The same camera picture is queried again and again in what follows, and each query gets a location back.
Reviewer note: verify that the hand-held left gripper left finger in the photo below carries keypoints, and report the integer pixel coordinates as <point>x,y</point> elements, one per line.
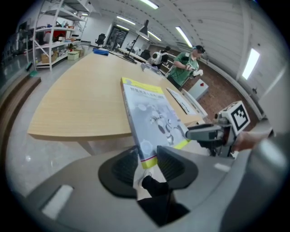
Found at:
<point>90,192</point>

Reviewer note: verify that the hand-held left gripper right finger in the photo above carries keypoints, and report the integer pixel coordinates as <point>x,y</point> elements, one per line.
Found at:
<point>204,192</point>

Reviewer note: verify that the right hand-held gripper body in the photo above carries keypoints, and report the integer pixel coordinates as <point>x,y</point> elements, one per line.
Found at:
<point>238,117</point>

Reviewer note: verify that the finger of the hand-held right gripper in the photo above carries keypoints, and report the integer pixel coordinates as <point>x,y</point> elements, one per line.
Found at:
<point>204,132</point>

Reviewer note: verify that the white magazine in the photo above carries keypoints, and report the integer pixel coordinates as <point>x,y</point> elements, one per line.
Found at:
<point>182,102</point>

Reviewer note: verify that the yellow magazine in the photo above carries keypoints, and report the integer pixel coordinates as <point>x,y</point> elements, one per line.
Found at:
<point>147,113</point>

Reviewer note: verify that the person's right forearm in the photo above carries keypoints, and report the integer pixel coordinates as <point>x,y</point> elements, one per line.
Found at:
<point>247,140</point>

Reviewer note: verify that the grey box red mark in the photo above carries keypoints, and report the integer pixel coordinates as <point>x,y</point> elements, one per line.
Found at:
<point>197,90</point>

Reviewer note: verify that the person's white shirt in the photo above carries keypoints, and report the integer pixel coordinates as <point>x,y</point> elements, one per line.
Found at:
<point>272,156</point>

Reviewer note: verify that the white rounded backpack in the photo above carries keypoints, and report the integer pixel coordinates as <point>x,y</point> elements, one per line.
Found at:
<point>156,57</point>

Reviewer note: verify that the wooden table white legs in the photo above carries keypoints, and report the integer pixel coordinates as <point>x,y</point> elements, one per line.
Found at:
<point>79,102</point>

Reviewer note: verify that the black office chair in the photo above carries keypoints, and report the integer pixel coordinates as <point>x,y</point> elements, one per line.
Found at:
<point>100,38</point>
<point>145,54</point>

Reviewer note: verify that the long ceiling light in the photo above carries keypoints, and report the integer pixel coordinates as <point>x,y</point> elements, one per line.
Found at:
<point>183,36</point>
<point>148,3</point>
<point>154,36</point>
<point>125,20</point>

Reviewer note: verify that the black desk lamp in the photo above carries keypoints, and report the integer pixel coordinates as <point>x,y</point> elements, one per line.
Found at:
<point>144,30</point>

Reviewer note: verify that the black glass door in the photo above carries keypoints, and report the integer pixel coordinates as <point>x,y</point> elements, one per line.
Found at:
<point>120,36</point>

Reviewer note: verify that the blue cloth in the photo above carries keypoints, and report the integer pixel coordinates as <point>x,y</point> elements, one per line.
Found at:
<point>100,51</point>

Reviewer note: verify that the pale green box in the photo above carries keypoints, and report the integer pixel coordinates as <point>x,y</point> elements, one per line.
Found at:
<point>73,56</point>

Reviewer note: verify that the cardboard box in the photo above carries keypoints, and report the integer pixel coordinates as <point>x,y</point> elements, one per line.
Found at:
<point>46,57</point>

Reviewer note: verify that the white shelf rack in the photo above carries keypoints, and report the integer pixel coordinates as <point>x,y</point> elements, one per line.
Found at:
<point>54,29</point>

